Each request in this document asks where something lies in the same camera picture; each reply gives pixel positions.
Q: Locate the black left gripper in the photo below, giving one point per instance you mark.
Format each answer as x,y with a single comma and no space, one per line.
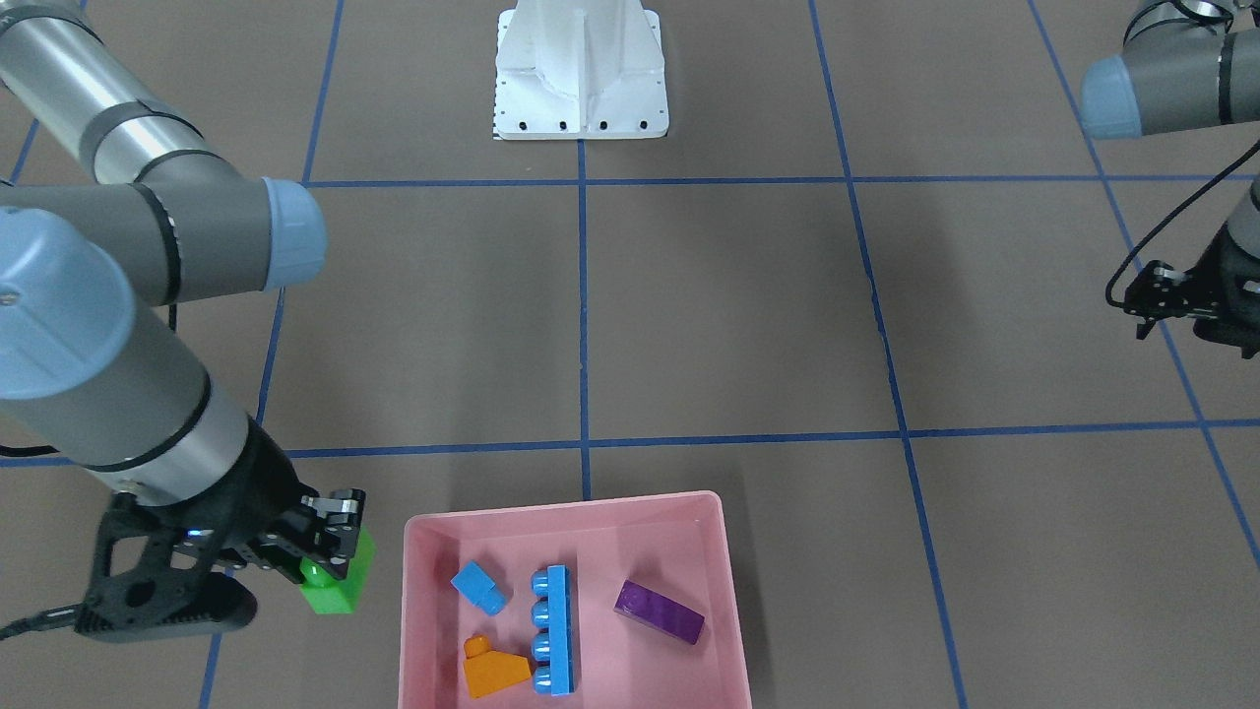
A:
1234,264

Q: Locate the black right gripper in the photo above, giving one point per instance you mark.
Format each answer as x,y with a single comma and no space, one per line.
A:
268,489

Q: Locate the orange toy block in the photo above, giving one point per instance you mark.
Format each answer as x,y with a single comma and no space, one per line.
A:
487,670

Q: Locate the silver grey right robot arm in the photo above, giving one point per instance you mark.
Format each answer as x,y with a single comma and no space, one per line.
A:
92,277

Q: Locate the purple toy block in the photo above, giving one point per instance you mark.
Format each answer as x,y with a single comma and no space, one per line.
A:
659,612

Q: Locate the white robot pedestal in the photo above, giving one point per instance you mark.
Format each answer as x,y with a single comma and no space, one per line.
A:
579,70

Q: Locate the small blue toy block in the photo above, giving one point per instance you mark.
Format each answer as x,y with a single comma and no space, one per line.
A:
479,588

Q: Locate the long blue toy block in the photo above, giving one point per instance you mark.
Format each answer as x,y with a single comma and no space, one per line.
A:
553,648

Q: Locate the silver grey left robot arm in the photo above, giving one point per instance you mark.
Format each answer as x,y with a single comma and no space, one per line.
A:
1184,66

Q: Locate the pink plastic box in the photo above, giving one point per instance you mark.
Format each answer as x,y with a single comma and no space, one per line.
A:
675,544

